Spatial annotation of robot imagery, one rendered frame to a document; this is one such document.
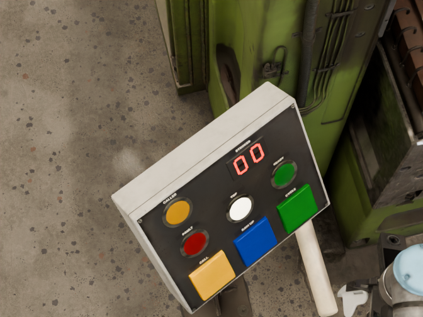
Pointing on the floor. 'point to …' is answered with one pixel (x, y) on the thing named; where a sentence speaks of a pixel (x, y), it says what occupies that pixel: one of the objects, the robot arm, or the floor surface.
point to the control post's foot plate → (226, 302)
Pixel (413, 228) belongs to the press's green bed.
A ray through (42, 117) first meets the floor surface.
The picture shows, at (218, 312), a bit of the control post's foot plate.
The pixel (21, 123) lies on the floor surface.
